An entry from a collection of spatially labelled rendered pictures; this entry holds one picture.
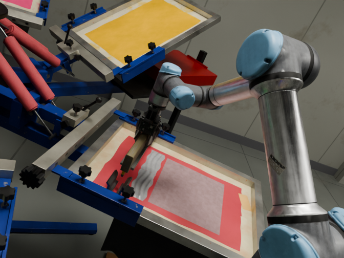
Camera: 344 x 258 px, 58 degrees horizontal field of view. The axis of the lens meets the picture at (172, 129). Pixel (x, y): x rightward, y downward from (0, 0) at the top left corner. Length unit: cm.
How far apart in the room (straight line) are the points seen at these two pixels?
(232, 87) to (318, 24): 312
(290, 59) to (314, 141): 401
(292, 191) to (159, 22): 160
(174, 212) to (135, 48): 102
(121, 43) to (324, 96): 308
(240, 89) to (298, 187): 40
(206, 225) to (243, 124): 308
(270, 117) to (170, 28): 141
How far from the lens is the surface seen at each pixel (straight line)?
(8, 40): 147
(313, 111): 446
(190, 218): 124
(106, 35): 201
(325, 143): 480
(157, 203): 122
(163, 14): 215
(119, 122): 153
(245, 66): 72
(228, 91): 100
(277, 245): 65
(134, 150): 113
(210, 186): 145
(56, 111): 138
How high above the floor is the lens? 174
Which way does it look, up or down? 27 degrees down
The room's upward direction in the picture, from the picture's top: 24 degrees clockwise
